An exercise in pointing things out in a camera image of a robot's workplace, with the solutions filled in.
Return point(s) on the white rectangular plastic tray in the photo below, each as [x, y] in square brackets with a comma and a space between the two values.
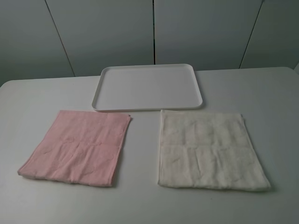
[147, 88]

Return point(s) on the cream white towel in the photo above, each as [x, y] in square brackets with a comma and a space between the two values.
[207, 150]

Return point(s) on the pink towel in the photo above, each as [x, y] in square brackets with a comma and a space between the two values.
[79, 148]

